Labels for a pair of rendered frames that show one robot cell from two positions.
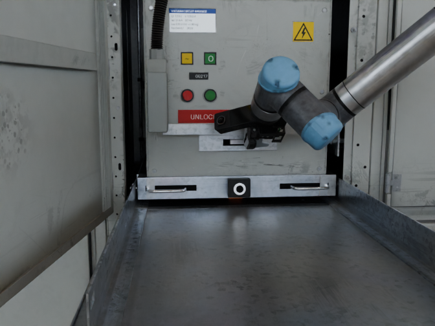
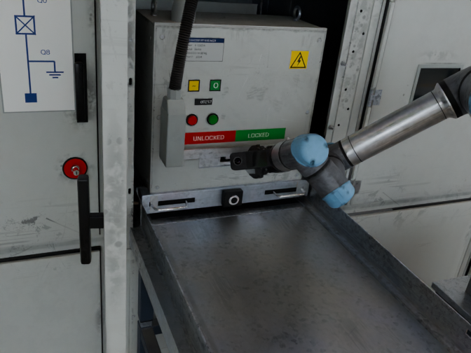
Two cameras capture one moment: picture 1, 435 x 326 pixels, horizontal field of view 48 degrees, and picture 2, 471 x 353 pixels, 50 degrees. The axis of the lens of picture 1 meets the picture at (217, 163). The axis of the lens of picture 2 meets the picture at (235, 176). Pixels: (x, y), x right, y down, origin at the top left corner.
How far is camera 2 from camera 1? 0.59 m
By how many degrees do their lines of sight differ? 25
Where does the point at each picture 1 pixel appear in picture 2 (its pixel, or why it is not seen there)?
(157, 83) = (177, 125)
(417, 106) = not seen: hidden behind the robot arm
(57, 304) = (71, 312)
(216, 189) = (212, 199)
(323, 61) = (312, 85)
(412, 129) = not seen: hidden behind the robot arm
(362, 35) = (350, 68)
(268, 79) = (305, 158)
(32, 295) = (45, 308)
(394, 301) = (399, 343)
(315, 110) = (338, 181)
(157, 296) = not seen: outside the picture
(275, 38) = (274, 66)
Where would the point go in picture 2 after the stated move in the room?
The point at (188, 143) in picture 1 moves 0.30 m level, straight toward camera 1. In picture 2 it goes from (189, 162) to (224, 215)
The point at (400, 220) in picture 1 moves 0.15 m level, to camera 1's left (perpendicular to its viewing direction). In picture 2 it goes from (381, 251) to (330, 257)
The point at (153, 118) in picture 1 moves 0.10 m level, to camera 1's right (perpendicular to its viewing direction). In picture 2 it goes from (171, 155) to (209, 154)
